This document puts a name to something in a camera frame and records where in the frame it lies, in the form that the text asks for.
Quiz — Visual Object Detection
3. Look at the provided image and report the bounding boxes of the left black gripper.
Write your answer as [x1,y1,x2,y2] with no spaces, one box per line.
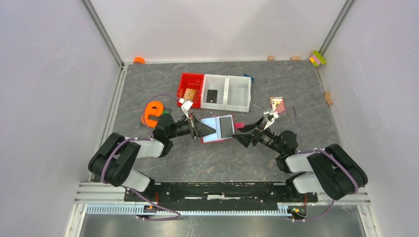
[168,113,216,139]

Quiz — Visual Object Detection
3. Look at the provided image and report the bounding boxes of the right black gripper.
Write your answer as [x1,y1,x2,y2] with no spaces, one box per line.
[232,117,284,155]

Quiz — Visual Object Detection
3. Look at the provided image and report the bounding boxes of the red card holder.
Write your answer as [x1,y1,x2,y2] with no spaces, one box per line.
[200,115,245,143]

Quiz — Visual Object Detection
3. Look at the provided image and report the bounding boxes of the black credit card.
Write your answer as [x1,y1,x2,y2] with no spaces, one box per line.
[219,116,235,139]
[206,89,218,103]

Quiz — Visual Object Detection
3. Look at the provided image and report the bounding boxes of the gold striped credit card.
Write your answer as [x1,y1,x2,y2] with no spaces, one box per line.
[183,88,196,101]

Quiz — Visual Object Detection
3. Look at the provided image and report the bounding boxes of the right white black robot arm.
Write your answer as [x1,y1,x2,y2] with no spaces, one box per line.
[233,118,368,201]

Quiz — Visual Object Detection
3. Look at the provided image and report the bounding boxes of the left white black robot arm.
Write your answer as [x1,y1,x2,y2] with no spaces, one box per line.
[88,114,216,201]

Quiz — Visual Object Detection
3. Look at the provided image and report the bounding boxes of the white two-compartment bin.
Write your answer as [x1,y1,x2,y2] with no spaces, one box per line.
[201,74,251,113]

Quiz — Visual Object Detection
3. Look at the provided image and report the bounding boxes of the orange letter e toy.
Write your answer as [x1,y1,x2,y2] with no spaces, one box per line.
[141,101,170,129]

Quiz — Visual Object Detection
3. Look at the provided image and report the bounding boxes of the red plastic bin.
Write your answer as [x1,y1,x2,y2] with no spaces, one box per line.
[177,73,205,109]

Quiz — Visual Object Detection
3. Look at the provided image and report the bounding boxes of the blue object behind bin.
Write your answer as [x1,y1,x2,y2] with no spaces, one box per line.
[242,74,254,83]

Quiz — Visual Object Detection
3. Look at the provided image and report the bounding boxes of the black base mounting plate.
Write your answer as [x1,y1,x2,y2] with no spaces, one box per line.
[142,182,318,204]

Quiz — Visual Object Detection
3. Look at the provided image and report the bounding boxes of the wooden arch block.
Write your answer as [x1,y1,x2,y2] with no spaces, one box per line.
[324,91,334,106]

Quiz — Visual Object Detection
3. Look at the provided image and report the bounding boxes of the orange tape roll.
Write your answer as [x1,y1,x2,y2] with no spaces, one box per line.
[133,57,145,64]

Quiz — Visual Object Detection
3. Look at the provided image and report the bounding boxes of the colourful stacked toy bricks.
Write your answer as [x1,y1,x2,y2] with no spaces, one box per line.
[309,50,327,68]

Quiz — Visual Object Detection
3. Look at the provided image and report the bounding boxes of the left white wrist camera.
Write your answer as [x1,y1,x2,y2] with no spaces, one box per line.
[178,98,193,118]

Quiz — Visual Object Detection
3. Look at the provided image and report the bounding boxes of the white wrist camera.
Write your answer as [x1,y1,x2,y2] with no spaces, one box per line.
[261,111,279,130]
[178,98,193,118]

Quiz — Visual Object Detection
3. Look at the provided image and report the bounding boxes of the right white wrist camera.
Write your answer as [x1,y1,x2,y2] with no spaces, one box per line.
[261,111,279,130]

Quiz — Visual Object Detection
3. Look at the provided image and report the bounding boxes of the aluminium frame rail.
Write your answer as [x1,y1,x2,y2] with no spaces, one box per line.
[74,182,371,217]

